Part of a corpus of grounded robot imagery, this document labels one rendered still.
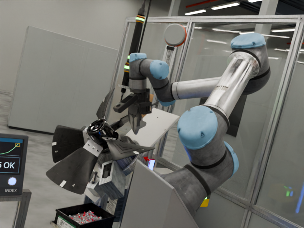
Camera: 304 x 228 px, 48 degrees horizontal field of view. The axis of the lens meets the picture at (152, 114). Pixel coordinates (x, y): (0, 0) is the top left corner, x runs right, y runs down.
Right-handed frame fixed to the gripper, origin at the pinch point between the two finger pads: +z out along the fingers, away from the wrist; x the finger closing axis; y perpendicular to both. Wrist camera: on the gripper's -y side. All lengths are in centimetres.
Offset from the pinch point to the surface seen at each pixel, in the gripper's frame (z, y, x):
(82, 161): 19.8, -15.3, 25.2
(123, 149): 9.2, -3.3, 4.5
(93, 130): 6.5, -5.3, 31.2
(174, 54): -26, 72, 61
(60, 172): 23.1, -26.3, 26.6
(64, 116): 145, 167, 533
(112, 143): 8.8, -3.7, 13.9
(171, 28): -44, 73, 66
